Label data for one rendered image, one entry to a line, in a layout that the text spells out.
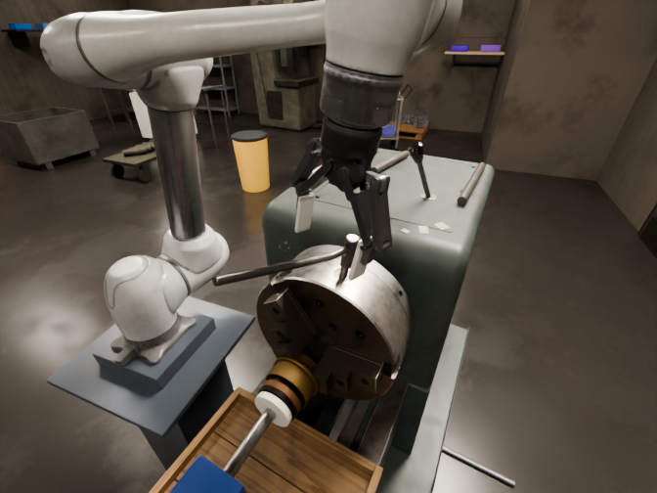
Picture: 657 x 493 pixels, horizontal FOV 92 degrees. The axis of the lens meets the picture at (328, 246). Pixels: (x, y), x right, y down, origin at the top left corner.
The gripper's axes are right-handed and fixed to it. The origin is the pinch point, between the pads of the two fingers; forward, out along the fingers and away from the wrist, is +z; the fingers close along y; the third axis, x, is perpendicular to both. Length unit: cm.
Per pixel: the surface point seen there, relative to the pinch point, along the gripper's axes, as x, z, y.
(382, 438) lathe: 5.7, 40.9, 21.4
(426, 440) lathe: 32, 71, 28
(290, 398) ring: -12.6, 19.3, 9.8
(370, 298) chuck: 4.5, 8.0, 7.9
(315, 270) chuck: 0.4, 7.5, -2.4
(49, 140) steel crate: -12, 186, -536
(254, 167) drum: 151, 137, -271
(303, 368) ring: -8.3, 18.0, 7.4
